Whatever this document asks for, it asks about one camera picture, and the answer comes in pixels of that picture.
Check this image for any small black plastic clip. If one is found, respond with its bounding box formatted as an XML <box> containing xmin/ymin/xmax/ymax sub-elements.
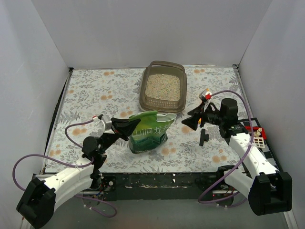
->
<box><xmin>199</xmin><ymin>128</ymin><xmax>209</xmax><ymax>146</ymax></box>

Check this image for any green litter bag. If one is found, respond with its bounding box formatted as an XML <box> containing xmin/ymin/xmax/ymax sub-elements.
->
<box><xmin>129</xmin><ymin>111</ymin><xmax>177</xmax><ymax>154</ymax></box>

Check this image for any brown plastic litter box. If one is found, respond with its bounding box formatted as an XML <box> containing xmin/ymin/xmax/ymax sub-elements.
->
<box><xmin>139</xmin><ymin>61</ymin><xmax>187</xmax><ymax>114</ymax></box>

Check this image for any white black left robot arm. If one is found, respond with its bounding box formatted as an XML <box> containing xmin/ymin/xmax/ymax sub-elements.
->
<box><xmin>16</xmin><ymin>115</ymin><xmax>140</xmax><ymax>229</ymax></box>

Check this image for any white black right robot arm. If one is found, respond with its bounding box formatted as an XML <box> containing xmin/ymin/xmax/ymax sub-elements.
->
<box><xmin>182</xmin><ymin>96</ymin><xmax>292</xmax><ymax>216</ymax></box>

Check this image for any black white checkerboard plate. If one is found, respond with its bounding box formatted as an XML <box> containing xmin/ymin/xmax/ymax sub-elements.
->
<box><xmin>239</xmin><ymin>117</ymin><xmax>283</xmax><ymax>177</ymax></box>

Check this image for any floral patterned table mat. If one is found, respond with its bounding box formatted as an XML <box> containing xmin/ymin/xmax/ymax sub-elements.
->
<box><xmin>45</xmin><ymin>66</ymin><xmax>241</xmax><ymax>173</ymax></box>

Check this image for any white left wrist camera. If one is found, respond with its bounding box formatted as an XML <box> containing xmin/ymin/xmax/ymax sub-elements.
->
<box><xmin>92</xmin><ymin>114</ymin><xmax>114</xmax><ymax>134</ymax></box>

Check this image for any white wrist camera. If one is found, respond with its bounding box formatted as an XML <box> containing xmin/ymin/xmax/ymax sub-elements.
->
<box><xmin>92</xmin><ymin>114</ymin><xmax>114</xmax><ymax>134</ymax></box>
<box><xmin>199</xmin><ymin>89</ymin><xmax>212</xmax><ymax>103</ymax></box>

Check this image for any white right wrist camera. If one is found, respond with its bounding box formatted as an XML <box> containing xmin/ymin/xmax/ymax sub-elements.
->
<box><xmin>199</xmin><ymin>89</ymin><xmax>212</xmax><ymax>103</ymax></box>

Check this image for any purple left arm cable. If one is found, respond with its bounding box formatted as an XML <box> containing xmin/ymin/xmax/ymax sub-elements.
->
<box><xmin>12</xmin><ymin>118</ymin><xmax>118</xmax><ymax>218</ymax></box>

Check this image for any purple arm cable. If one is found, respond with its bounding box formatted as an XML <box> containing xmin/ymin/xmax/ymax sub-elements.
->
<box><xmin>12</xmin><ymin>118</ymin><xmax>118</xmax><ymax>218</ymax></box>
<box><xmin>198</xmin><ymin>90</ymin><xmax>254</xmax><ymax>208</ymax></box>

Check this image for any red white small bracket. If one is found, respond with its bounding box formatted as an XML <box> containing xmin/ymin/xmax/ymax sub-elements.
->
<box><xmin>252</xmin><ymin>126</ymin><xmax>266</xmax><ymax>148</ymax></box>

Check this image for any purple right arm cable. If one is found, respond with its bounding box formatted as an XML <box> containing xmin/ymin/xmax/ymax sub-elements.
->
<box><xmin>198</xmin><ymin>90</ymin><xmax>254</xmax><ymax>208</ymax></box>

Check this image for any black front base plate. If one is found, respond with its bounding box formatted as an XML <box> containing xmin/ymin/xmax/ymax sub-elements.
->
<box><xmin>100</xmin><ymin>172</ymin><xmax>218</xmax><ymax>201</ymax></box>

